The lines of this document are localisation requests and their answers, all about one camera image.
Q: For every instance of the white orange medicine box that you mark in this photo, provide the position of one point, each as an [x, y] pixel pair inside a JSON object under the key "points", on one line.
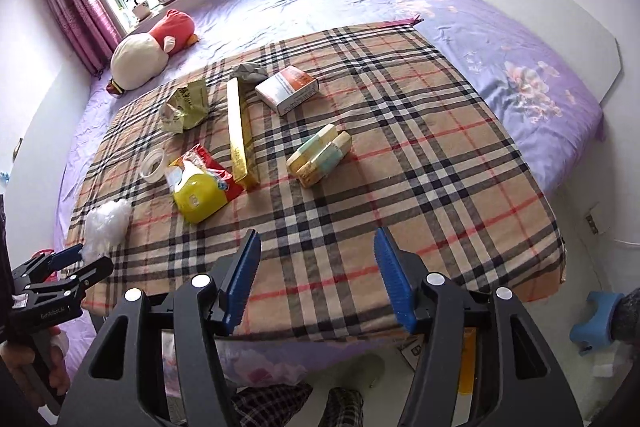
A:
{"points": [[287, 89]]}

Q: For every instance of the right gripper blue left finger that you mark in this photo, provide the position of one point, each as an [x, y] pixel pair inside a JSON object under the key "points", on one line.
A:
{"points": [[235, 289]]}

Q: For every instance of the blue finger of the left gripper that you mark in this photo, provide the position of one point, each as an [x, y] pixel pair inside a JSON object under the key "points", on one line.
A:
{"points": [[62, 259], [87, 276]]}

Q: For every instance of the yellow trash bin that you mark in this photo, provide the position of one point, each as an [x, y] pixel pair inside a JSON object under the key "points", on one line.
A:
{"points": [[467, 364]]}

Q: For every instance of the silver foil wrapper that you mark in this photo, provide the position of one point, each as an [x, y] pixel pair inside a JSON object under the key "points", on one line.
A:
{"points": [[250, 73]]}

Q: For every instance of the white plastic cup lid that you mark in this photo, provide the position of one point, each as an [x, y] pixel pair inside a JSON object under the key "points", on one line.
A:
{"points": [[153, 166]]}

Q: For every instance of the white wall socket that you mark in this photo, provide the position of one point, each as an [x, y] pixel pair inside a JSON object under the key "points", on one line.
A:
{"points": [[597, 219]]}

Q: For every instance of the blue plastic stool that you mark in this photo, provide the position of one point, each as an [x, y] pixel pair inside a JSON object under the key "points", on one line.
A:
{"points": [[595, 333]]}

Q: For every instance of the purple floral bed sheet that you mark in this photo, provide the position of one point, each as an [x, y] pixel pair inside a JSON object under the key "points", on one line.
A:
{"points": [[546, 109]]}

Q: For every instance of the long gold box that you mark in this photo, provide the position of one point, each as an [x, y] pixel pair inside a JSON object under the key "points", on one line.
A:
{"points": [[244, 169]]}

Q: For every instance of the white plastic bag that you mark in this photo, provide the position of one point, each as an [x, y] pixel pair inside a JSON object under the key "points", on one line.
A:
{"points": [[105, 228]]}

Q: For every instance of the red yellow snack bag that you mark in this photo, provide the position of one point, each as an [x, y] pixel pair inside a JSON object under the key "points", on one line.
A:
{"points": [[199, 185]]}

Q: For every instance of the plaid beige blanket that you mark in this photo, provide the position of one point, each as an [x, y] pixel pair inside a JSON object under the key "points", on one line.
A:
{"points": [[395, 137]]}

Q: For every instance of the red white plush toy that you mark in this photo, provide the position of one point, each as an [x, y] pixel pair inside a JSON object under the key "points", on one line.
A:
{"points": [[140, 57]]}

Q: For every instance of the person's plaid trouser leg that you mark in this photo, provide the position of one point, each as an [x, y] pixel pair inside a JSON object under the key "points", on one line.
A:
{"points": [[276, 405]]}

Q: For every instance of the green biscuit snack bag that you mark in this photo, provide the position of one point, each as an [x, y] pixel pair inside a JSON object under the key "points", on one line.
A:
{"points": [[186, 108]]}

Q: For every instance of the pastel soap boxes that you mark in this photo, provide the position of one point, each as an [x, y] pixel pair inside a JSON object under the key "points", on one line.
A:
{"points": [[317, 157]]}

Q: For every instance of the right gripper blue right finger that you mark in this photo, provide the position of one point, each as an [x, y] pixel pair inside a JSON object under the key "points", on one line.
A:
{"points": [[402, 273]]}

